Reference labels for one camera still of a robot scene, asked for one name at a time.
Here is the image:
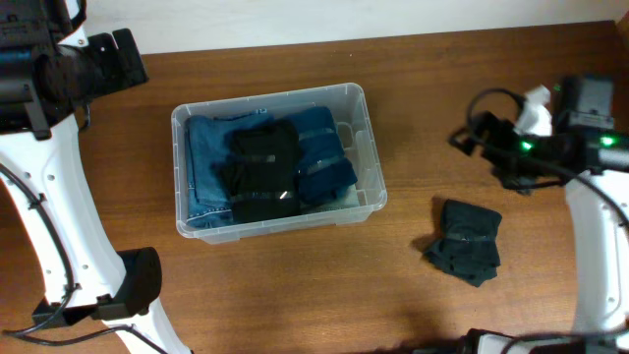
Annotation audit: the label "dark grey garment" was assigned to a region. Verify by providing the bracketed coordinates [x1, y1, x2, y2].
[424, 200, 502, 287]

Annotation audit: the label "light blue jeans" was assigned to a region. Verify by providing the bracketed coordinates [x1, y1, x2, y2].
[300, 185, 361, 214]

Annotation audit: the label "dark blue garment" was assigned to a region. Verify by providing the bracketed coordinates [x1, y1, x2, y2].
[285, 106, 358, 206]

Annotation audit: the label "black garment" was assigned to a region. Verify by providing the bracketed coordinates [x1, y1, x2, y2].
[220, 120, 301, 223]

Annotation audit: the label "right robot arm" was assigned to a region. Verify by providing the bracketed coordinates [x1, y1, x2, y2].
[435, 75, 628, 353]

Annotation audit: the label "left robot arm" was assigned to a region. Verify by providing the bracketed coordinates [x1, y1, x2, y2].
[1, 0, 186, 353]

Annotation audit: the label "clear plastic storage container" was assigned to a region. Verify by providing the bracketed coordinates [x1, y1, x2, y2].
[171, 83, 387, 244]

